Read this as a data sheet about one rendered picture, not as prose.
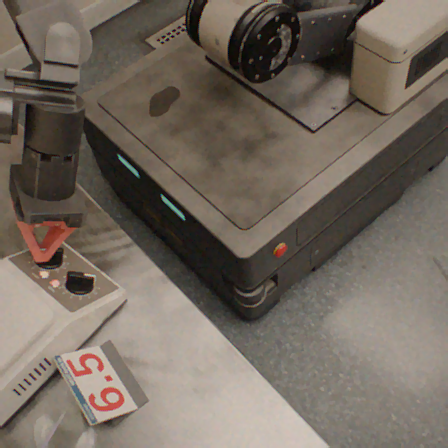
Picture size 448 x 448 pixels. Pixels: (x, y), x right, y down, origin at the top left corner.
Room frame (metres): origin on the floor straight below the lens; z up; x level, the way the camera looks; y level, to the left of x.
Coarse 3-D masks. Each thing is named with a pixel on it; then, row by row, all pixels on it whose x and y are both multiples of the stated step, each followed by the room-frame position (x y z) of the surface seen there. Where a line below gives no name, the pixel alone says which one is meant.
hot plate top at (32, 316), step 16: (0, 272) 0.36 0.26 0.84; (0, 288) 0.34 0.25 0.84; (16, 288) 0.33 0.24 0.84; (0, 304) 0.32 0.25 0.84; (16, 304) 0.31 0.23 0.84; (32, 304) 0.31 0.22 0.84; (0, 320) 0.30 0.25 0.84; (16, 320) 0.30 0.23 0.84; (32, 320) 0.29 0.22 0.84; (48, 320) 0.29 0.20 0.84; (0, 336) 0.28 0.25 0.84; (16, 336) 0.28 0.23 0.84; (32, 336) 0.27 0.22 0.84; (0, 352) 0.26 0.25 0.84; (16, 352) 0.26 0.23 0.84; (0, 368) 0.25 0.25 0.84
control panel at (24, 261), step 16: (16, 256) 0.40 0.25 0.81; (32, 256) 0.40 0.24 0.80; (64, 256) 0.40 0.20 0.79; (80, 256) 0.40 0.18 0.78; (32, 272) 0.37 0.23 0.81; (48, 272) 0.37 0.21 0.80; (64, 272) 0.37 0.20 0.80; (96, 272) 0.37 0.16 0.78; (48, 288) 0.34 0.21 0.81; (64, 288) 0.34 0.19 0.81; (96, 288) 0.34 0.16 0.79; (112, 288) 0.35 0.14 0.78; (64, 304) 0.32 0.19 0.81; (80, 304) 0.32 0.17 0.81
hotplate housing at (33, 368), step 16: (16, 272) 0.37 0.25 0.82; (32, 288) 0.34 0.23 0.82; (48, 304) 0.32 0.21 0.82; (96, 304) 0.32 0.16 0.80; (112, 304) 0.33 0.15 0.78; (64, 320) 0.30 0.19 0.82; (80, 320) 0.30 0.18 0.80; (96, 320) 0.31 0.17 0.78; (48, 336) 0.28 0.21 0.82; (64, 336) 0.29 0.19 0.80; (80, 336) 0.29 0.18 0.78; (32, 352) 0.27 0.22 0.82; (48, 352) 0.27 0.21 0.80; (64, 352) 0.28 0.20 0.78; (16, 368) 0.25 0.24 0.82; (32, 368) 0.25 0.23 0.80; (48, 368) 0.26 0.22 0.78; (0, 384) 0.24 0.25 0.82; (16, 384) 0.24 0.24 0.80; (32, 384) 0.25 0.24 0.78; (0, 400) 0.23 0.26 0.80; (16, 400) 0.23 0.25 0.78; (0, 416) 0.22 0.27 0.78
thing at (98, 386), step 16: (80, 352) 0.28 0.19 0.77; (96, 352) 0.28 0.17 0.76; (80, 368) 0.26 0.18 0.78; (96, 368) 0.26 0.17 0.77; (80, 384) 0.24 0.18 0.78; (96, 384) 0.24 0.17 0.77; (112, 384) 0.24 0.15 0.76; (96, 400) 0.22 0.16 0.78; (112, 400) 0.22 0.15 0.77; (96, 416) 0.20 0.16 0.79
